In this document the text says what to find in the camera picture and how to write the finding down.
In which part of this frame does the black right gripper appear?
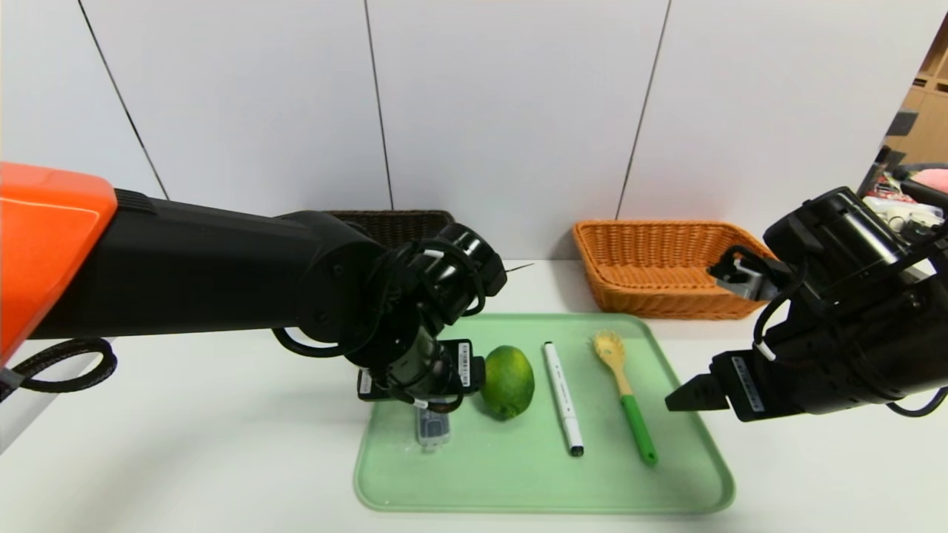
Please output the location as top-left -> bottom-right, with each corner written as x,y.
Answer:
664,318 -> 843,423

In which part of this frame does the yellow pasta spoon green handle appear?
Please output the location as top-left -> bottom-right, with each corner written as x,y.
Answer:
591,330 -> 658,466

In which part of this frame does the white marker pen black cap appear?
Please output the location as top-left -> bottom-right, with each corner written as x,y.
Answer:
542,341 -> 584,457

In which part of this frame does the green lime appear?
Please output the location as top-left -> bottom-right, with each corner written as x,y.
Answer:
481,345 -> 535,420

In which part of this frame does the grey transparent pencil lead case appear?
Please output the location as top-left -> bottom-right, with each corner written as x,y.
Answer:
416,403 -> 452,448

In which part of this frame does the orange wicker basket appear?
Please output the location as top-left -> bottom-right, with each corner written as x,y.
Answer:
571,220 -> 778,321

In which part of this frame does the dark brown wicker basket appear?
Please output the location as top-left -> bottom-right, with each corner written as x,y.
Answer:
326,210 -> 456,249

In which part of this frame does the light green plastic tray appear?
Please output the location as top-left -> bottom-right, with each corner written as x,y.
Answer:
354,312 -> 735,514

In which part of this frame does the person in pink shirt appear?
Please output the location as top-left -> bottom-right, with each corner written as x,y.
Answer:
909,169 -> 948,195

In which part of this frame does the wooden shelf unit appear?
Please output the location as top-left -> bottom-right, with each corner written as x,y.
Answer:
885,30 -> 948,167

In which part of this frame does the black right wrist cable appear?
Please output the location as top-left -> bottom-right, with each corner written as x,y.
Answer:
754,259 -> 812,363

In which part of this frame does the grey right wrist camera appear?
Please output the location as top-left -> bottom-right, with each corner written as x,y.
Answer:
707,247 -> 780,301

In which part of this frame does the thick black left arm base cable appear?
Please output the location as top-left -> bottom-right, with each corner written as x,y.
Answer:
0,338 -> 118,393

